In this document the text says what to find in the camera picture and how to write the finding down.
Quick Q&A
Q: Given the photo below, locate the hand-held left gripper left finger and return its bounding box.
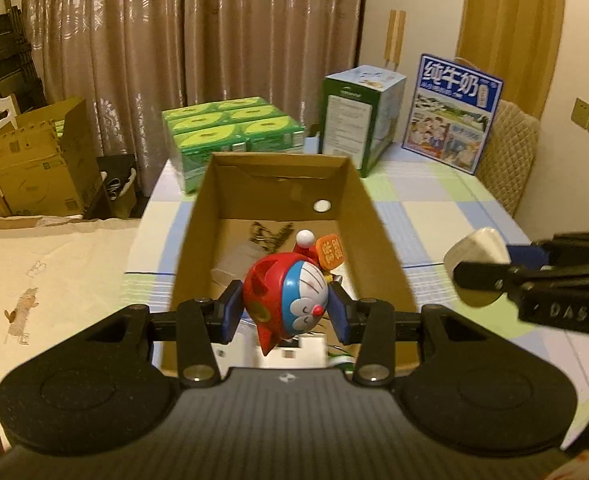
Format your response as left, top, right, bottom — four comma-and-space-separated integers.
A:
77, 280, 245, 387

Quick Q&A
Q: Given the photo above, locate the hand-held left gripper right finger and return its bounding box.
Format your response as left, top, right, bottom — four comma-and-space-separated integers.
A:
331, 282, 498, 387

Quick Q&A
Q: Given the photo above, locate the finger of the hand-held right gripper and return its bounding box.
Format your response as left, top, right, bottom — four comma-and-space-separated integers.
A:
453, 260, 543, 306
507, 232, 589, 273

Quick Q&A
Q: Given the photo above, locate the white plug adapter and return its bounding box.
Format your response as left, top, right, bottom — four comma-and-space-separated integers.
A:
443, 228, 513, 306

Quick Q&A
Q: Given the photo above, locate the white oblong plastic case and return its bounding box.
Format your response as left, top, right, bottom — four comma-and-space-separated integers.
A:
257, 335, 328, 368

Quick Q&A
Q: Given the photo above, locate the red and blue cat figurine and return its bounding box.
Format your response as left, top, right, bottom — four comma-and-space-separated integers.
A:
242, 229, 345, 356

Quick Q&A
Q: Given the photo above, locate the leopard print hair claw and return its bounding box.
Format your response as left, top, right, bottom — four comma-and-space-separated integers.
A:
244, 220, 295, 253

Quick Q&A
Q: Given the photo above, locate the plaid tablecloth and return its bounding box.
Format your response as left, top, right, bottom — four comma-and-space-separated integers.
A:
124, 147, 589, 411

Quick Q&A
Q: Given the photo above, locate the chair with quilted beige cover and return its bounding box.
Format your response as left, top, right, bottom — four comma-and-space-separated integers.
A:
477, 100, 540, 218

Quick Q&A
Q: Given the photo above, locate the blue milk carton case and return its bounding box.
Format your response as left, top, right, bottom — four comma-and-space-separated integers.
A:
402, 53, 504, 176

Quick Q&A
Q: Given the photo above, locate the beige embroidered cloth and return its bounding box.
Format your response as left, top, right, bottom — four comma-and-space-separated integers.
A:
0, 215, 148, 456

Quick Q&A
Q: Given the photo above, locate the black shopping bag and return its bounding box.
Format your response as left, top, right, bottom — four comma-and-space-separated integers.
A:
97, 155, 140, 218

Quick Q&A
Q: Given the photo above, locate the green tissue multipack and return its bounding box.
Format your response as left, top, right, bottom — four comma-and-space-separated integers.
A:
162, 95, 306, 196

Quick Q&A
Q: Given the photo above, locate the green milk carton case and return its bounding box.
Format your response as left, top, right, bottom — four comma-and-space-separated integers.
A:
321, 65, 408, 178

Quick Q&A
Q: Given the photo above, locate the yellow wooden door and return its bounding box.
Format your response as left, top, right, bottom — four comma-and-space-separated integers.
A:
457, 0, 568, 116

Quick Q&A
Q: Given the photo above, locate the brown cardboard storage box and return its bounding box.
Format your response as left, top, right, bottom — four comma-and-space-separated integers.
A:
0, 97, 100, 218

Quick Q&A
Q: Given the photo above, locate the brown patterned curtain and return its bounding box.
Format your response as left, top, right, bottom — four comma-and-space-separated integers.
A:
22, 0, 188, 191
182, 0, 370, 131

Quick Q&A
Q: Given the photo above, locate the black folding step ladder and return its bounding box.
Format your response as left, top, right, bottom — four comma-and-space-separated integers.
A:
0, 0, 45, 111

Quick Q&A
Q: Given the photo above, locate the beige wall plate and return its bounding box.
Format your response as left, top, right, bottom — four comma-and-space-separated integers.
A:
396, 10, 408, 68
385, 10, 398, 68

